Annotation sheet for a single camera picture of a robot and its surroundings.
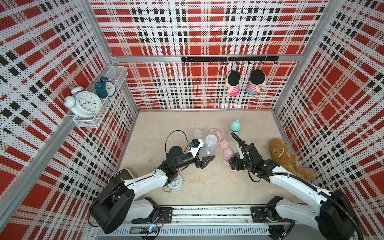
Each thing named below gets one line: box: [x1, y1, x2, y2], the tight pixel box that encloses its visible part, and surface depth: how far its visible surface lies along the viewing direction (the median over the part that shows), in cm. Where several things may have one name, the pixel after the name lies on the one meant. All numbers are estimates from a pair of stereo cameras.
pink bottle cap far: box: [219, 139, 229, 151], surface depth 98 cm
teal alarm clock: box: [94, 76, 116, 98], surface depth 73 cm
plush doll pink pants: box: [225, 70, 241, 97], surface depth 98 cm
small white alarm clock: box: [162, 174, 184, 193], surface depth 82 cm
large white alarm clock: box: [64, 86, 103, 120], surface depth 63 cm
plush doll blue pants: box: [246, 69, 267, 95], surface depth 98 cm
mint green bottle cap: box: [230, 119, 241, 134], surface depth 93 cm
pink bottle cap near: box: [222, 147, 234, 163], surface depth 95 cm
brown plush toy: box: [269, 138, 317, 182], surface depth 86 cm
